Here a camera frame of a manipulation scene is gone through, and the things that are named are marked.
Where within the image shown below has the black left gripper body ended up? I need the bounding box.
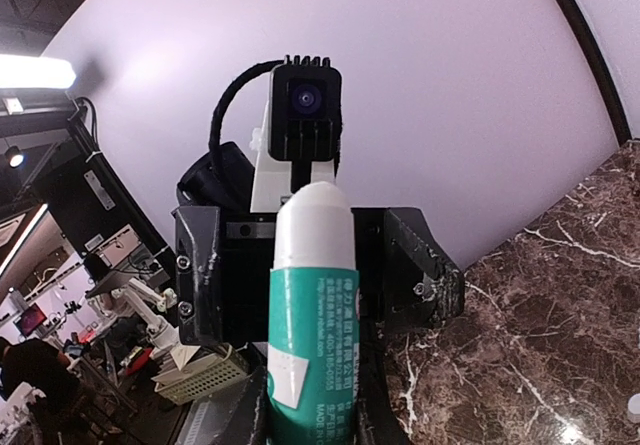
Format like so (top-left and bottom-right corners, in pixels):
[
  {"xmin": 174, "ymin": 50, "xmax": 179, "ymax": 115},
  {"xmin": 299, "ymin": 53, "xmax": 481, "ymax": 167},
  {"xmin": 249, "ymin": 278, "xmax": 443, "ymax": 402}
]
[{"xmin": 214, "ymin": 207, "xmax": 387, "ymax": 344}]

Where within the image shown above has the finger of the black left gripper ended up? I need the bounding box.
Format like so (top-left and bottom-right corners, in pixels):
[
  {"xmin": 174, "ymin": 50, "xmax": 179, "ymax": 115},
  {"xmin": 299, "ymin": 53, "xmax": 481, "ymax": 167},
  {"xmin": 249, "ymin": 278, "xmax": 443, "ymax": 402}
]
[
  {"xmin": 383, "ymin": 208, "xmax": 465, "ymax": 335},
  {"xmin": 173, "ymin": 206, "xmax": 222, "ymax": 346}
]

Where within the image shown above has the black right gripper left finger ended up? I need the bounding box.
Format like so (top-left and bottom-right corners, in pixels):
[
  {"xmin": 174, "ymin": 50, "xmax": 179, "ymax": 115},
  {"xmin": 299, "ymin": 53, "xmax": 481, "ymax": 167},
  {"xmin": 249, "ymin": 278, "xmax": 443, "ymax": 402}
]
[{"xmin": 210, "ymin": 367, "xmax": 268, "ymax": 445}]

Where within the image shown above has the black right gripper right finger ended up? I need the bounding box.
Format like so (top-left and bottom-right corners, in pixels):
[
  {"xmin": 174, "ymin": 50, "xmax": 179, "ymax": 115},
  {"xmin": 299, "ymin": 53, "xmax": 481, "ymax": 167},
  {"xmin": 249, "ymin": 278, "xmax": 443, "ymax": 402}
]
[{"xmin": 355, "ymin": 344, "xmax": 411, "ymax": 445}]

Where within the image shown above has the white green glue stick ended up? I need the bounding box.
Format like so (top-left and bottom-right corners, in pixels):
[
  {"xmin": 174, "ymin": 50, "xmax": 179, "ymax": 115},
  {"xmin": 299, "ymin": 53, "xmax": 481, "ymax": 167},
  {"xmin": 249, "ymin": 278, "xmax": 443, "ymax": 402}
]
[{"xmin": 267, "ymin": 182, "xmax": 360, "ymax": 444}]

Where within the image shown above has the small white glue cap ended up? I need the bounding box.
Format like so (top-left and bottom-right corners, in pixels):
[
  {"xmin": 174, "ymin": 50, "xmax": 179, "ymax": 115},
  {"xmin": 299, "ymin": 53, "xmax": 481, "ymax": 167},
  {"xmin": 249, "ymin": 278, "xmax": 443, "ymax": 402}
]
[{"xmin": 626, "ymin": 393, "xmax": 640, "ymax": 424}]

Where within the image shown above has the white industrial robot arm background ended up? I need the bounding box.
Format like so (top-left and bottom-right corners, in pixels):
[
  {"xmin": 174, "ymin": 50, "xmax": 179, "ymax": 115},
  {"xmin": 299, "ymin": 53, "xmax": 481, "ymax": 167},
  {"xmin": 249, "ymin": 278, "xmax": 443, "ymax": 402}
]
[{"xmin": 111, "ymin": 278, "xmax": 267, "ymax": 444}]

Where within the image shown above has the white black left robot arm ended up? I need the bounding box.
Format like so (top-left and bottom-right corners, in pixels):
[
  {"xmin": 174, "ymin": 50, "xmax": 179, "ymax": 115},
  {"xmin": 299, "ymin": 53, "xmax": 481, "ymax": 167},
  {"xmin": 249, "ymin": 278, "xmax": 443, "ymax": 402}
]
[{"xmin": 173, "ymin": 55, "xmax": 465, "ymax": 346}]

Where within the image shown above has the white plastic basket background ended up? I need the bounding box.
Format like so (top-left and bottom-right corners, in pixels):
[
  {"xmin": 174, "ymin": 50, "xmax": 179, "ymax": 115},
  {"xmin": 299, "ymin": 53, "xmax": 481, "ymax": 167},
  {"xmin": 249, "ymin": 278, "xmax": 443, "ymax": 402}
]
[{"xmin": 152, "ymin": 346, "xmax": 249, "ymax": 405}]

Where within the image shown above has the person in background room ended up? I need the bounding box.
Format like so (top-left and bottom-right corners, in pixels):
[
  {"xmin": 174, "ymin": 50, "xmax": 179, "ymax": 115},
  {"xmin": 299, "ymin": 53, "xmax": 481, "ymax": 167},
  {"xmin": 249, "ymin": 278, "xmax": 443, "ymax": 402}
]
[{"xmin": 1, "ymin": 337, "xmax": 81, "ymax": 444}]

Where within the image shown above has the black left corner frame post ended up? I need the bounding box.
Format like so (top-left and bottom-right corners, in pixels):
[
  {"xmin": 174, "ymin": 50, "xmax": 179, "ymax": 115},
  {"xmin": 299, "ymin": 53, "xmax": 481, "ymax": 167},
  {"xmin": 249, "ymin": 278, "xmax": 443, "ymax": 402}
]
[{"xmin": 555, "ymin": 0, "xmax": 632, "ymax": 146}]

